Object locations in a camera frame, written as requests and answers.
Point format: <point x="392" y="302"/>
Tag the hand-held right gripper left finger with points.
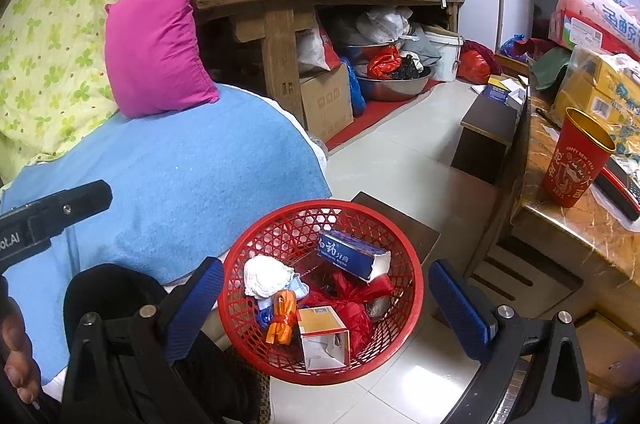
<point x="192" y="309"/>

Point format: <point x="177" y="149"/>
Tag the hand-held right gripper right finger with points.
<point x="457" y="306"/>

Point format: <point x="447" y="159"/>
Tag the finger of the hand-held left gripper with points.
<point x="75" y="204"/>

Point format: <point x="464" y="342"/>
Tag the blue plastic wrapper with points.
<point x="265" y="318"/>

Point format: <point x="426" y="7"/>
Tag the black plastic bag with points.
<point x="380" y="308"/>

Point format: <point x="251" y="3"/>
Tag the white and blue cloth bundle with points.
<point x="265" y="276"/>

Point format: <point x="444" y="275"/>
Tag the orange candy wrapper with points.
<point x="282" y="319"/>

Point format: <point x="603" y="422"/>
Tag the red ribbon bow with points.
<point x="355" y="309"/>

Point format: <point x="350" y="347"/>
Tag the blue toothpaste box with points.
<point x="350" y="251"/>

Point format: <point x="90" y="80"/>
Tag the red plastic basket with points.
<point x="280" y="224"/>

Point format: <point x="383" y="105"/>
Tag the orange medicine box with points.
<point x="320" y="321"/>

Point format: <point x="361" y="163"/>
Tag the person's left hand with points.
<point x="17" y="344"/>

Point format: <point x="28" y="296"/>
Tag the black clothing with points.
<point x="115" y="289"/>

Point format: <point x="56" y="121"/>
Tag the dark brown stool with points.
<point x="482" y="129"/>
<point x="415" y="229"/>

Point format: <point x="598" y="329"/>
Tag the blue blanket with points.
<point x="175" y="184"/>

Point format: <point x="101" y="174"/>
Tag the marble top cabinet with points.
<point x="575" y="244"/>

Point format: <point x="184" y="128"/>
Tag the green clover quilt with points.
<point x="50" y="29"/>

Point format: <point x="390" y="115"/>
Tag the pink pillow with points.
<point x="155" y="39"/>

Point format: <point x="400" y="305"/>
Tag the red paper cup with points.
<point x="575" y="164"/>

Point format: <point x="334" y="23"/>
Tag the black red device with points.
<point x="620" y="189"/>

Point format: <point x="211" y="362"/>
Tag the red floor mat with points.
<point x="380" y="119"/>

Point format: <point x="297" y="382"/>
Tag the dark blue box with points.
<point x="497" y="92"/>

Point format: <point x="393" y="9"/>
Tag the metal basin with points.
<point x="390" y="89"/>

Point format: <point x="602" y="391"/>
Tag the blue plastic bag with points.
<point x="356" y="97"/>

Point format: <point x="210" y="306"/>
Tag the brown cardboard box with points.
<point x="325" y="104"/>

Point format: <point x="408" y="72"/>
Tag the crumpled black bag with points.
<point x="409" y="67"/>

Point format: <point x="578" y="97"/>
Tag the white bucket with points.
<point x="442" y="59"/>

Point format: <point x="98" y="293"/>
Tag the orange-red plastic bag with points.
<point x="382" y="64"/>

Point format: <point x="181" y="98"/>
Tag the green cloth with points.
<point x="550" y="69"/>

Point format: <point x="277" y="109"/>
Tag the yellow tissue pack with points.
<point x="600" y="89"/>

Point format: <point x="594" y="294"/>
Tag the wooden bench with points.
<point x="270" y="19"/>

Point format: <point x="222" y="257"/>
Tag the white red sack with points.
<point x="310" y="49"/>

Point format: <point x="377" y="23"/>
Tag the white plastic bag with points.
<point x="382" y="24"/>

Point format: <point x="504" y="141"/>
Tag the pink white plastic pack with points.
<point x="595" y="4"/>

